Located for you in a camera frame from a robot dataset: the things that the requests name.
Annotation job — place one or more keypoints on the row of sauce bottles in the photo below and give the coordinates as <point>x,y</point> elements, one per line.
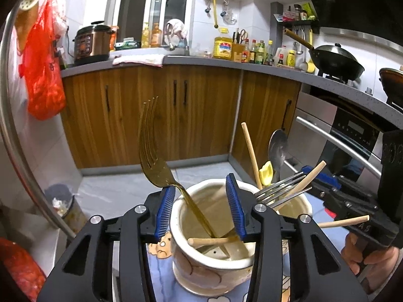
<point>259,55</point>

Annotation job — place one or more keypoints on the steel built-in oven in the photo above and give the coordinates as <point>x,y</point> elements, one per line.
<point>352,129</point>

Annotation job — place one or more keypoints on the curved steel bar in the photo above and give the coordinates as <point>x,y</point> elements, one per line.
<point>8,132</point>

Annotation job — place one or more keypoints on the white rag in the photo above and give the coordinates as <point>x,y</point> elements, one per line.
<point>178,26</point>

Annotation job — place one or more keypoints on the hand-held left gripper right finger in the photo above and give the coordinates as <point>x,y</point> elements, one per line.
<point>234,204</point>

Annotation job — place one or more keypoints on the person's right hand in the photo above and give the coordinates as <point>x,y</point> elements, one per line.
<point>352,251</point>

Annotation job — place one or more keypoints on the dark frying pan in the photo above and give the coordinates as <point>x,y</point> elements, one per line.
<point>392,78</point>

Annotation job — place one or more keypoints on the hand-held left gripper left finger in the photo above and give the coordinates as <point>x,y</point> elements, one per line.
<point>165,210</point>

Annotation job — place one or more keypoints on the trash bin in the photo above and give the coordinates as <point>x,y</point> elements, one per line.
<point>69,214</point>

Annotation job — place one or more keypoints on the red plastic bag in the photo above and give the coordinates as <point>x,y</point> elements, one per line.
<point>42,78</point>

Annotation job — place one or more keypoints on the wooden knife block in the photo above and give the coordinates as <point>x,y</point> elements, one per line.
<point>237,52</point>

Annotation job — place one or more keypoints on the white counter towel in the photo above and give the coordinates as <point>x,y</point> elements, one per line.
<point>138,59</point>

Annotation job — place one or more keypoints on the silver fork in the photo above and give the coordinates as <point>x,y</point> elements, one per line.
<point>277,188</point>

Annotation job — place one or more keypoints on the black spice rack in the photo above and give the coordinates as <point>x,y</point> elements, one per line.
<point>296,22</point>

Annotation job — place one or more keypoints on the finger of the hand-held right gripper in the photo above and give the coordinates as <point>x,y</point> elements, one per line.
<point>349,209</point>
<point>324,177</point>

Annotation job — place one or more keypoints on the yellow oil jug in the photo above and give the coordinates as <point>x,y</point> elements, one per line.
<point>223,48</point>

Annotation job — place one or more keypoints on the black range hood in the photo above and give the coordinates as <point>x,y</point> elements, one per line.
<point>352,0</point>

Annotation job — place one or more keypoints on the gold fork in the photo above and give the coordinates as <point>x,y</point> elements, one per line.
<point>154,166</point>

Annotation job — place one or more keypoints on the red mesh bag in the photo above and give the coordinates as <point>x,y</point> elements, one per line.
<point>19,270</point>

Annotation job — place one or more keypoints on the black wok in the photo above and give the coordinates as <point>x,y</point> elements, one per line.
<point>337,63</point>

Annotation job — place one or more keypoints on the amber oil bottle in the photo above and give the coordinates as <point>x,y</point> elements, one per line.
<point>156,36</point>
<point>145,37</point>

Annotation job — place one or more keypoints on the yellow hanging ladle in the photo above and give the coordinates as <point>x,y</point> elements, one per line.
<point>310,66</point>

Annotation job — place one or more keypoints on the blue cartoon printed cloth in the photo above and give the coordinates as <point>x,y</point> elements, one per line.
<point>160,276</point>

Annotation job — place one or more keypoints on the steel faucet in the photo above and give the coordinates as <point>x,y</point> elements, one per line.
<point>171,42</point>

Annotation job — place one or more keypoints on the green packet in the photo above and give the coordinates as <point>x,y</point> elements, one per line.
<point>127,44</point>

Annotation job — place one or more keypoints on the floral ceramic utensil holder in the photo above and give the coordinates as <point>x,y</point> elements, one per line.
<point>201,273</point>

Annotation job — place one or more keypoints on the brown electric pressure cooker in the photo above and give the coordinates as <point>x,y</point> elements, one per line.
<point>93,44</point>

